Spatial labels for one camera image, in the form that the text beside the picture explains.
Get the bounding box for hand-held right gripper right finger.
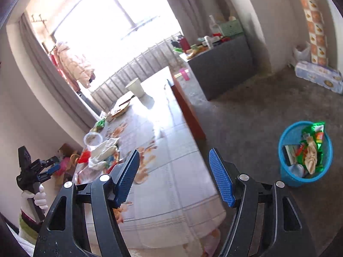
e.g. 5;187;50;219
208;148;317;257

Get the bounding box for pink toy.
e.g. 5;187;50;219
60;157;72;176

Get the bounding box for white paper cup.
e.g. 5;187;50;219
125;78;146;98

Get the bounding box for black and silver box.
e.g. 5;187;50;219
283;145;298;166

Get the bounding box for white plastic jar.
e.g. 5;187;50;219
288;163;306;178

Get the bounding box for white plastic bag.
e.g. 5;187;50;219
293;41;311;62

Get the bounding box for toilet paper pack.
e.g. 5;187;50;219
295;61;343;94

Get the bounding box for white crumpled cloth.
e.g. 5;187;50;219
88;137;120;169

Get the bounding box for grey curtain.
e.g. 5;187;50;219
19;13;106;133

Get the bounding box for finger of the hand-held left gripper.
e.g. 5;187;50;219
30;156;60;170
36;163;61;184

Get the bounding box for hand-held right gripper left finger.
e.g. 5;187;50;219
33;149;140;257

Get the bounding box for person's left hand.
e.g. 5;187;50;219
21;183;49;216

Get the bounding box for brown wooden table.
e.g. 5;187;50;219
167;79;207;141

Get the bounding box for grey cabinet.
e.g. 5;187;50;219
185;35;254;101

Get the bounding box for pink quilted jacket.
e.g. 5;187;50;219
55;41;95;89

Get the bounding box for green plastic storage basket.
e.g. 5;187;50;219
219;20;244;37

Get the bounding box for brown cardboard piece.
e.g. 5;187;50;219
110;96;134;117

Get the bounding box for blue plastic wastebasket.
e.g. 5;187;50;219
278;121;333;188

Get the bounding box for person's left forearm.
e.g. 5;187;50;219
17;211;45;249

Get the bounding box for red plastic wrapper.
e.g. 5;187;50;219
78;150;92;164

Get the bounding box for green snack bag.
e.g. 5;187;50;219
295;122;326;173

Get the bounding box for beige cloth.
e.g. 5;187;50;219
305;136;319;174

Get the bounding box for fruit print checkered panel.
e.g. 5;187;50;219
295;0;329;66

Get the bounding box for clear plastic container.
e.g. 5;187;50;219
84;132;104;151

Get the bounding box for wall coat hooks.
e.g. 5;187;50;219
30;13;48;24

